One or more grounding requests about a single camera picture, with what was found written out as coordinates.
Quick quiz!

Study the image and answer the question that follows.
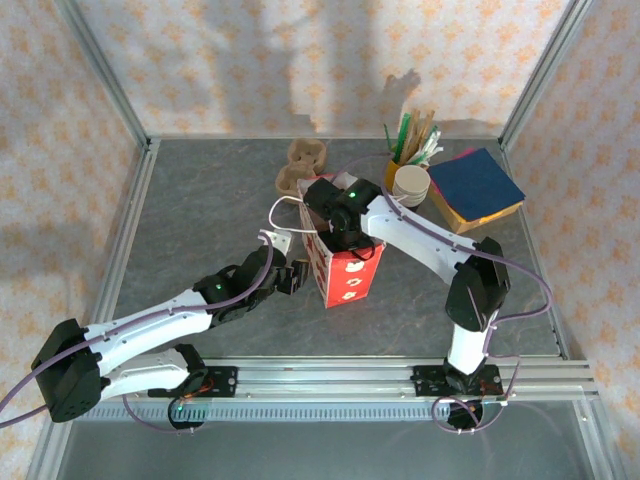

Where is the red white paper bag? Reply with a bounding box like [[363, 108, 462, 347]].
[[268, 171, 387, 310]]

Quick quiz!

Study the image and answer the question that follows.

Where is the stack of paper cups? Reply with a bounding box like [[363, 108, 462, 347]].
[[392, 164, 431, 209]]

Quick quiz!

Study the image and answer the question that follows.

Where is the thin green straw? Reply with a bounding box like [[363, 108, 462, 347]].
[[382, 123, 401, 161]]

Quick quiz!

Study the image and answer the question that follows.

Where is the green plastic stirrer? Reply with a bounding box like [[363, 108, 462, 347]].
[[398, 112, 416, 151]]

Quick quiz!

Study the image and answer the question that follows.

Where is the white wrapped straw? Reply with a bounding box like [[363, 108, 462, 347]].
[[409, 127, 444, 164], [414, 142, 446, 166]]

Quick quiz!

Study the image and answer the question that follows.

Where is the wooden stirrer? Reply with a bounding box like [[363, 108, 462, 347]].
[[417, 108, 437, 151], [407, 110, 426, 156]]

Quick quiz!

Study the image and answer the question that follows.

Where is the yellow paper napkin stack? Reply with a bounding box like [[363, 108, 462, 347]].
[[433, 192, 526, 235]]

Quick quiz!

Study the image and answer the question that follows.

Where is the blue paper napkin stack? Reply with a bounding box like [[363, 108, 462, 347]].
[[427, 148, 527, 217]]

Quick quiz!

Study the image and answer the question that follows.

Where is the orange patterned backdrop panel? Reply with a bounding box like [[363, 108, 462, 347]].
[[0, 0, 151, 480], [74, 0, 571, 139], [499, 0, 640, 480]]

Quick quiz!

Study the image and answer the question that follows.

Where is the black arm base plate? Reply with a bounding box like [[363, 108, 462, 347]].
[[184, 366, 239, 400], [412, 364, 504, 400]]

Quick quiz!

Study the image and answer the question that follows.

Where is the aluminium mounting rail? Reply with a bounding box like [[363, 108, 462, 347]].
[[99, 355, 600, 403]]

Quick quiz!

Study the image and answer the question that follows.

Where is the grey slotted cable duct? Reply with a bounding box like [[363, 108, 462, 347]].
[[89, 403, 501, 422]]

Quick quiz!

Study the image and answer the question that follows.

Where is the aluminium table side rail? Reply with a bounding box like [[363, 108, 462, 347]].
[[499, 142, 574, 361], [79, 142, 161, 361]]

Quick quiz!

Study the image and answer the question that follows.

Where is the aluminium table end rail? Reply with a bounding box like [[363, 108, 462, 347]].
[[147, 132, 506, 142]]

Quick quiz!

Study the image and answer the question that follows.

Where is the black round cable grommet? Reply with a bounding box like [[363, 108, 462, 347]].
[[446, 399, 485, 435], [167, 397, 207, 434]]

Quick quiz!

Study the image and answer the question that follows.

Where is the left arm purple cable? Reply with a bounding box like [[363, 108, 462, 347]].
[[0, 232, 275, 436]]

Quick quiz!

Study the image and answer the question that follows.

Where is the aluminium frame post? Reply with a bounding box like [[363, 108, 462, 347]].
[[52, 0, 154, 151], [499, 0, 599, 151]]

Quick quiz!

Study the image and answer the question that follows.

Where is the aluminium frame leg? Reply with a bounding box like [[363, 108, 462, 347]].
[[572, 399, 629, 480], [24, 419, 76, 480]]

